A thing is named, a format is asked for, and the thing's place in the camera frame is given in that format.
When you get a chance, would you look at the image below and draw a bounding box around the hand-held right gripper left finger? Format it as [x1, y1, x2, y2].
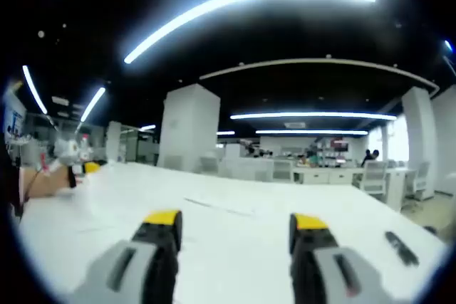
[69, 209, 184, 304]

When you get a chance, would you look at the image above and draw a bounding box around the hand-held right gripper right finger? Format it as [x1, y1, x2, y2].
[289, 212, 391, 304]

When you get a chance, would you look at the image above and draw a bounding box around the white square pillar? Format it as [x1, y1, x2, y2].
[105, 120, 123, 162]
[157, 83, 222, 174]
[401, 86, 437, 179]

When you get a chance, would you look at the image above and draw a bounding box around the person's black printed shirt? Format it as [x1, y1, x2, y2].
[0, 132, 23, 216]

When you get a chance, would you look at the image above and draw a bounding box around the black marker pen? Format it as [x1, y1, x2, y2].
[384, 231, 420, 268]

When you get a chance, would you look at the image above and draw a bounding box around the white office desk row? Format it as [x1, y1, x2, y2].
[291, 165, 361, 186]

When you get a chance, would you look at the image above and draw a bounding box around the white mesh office chair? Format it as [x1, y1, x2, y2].
[405, 161, 432, 209]
[199, 156, 220, 177]
[272, 159, 294, 183]
[358, 160, 388, 197]

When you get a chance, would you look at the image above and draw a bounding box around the white product display shelf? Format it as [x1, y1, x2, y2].
[313, 138, 360, 169]

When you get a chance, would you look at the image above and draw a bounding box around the white desk partition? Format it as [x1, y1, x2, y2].
[219, 157, 275, 181]

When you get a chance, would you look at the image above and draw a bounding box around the bright office window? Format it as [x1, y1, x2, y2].
[386, 115, 410, 162]

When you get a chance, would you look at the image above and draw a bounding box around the thin black cable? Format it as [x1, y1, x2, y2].
[20, 168, 41, 212]

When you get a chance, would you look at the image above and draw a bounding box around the blue white wall board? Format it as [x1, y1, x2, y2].
[2, 99, 26, 141]

